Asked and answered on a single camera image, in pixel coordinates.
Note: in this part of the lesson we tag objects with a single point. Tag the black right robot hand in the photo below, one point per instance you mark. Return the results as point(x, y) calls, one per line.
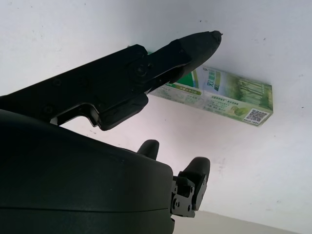
point(73, 175)

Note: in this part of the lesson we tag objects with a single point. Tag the green toothpaste box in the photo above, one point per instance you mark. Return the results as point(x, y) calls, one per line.
point(231, 95)

